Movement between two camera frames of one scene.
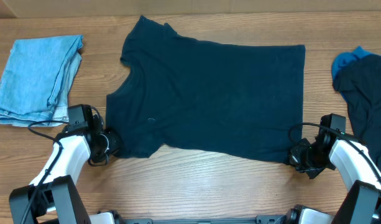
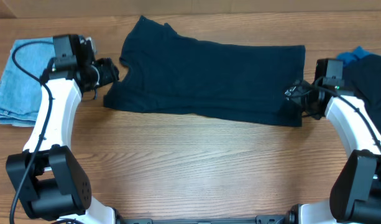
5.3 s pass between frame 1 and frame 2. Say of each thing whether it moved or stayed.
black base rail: stayed
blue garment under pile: stayed
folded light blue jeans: stayed
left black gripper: moved
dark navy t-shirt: moved
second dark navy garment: stayed
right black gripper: moved
